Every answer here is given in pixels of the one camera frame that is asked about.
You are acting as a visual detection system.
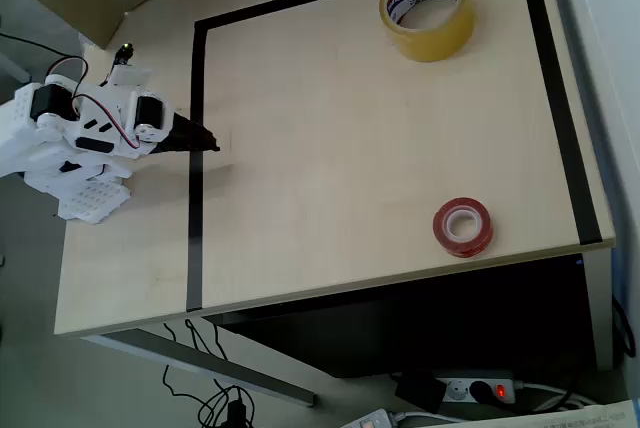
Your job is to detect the red white black servo wire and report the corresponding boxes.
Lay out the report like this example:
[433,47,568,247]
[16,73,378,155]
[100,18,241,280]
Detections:
[46,56,142,150]

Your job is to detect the black power adapter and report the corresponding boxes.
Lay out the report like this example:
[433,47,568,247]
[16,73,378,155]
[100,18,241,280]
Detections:
[394,370,448,415]

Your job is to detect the white power strip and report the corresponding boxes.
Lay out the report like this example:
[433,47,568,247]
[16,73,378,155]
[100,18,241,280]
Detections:
[434,370,524,405]

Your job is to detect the printed newspaper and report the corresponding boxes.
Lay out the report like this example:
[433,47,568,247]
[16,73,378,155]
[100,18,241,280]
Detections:
[444,396,640,428]

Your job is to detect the white cable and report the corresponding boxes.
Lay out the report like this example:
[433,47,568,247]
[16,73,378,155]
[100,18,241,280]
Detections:
[519,381,599,414]
[387,410,469,424]

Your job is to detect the white grey adapter box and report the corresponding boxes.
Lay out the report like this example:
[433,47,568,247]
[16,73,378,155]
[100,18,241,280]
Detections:
[342,407,401,428]

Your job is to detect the small black plug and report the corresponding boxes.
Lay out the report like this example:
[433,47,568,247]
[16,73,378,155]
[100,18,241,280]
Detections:
[227,399,247,428]

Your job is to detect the yellow tape roll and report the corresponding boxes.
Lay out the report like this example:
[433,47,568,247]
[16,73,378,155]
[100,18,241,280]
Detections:
[378,0,477,64]

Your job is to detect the grey metal table leg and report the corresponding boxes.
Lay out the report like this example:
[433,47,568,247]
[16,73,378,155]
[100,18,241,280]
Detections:
[582,240,617,373]
[82,320,317,408]

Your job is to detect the red tape roll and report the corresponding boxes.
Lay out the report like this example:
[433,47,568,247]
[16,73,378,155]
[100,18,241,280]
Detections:
[432,196,495,259]

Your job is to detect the thin black cable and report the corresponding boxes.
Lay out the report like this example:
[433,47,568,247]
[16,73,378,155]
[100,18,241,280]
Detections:
[612,295,635,372]
[160,318,259,428]
[0,31,69,60]

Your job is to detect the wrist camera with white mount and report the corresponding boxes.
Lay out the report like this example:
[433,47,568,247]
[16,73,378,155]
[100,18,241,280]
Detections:
[106,41,154,88]

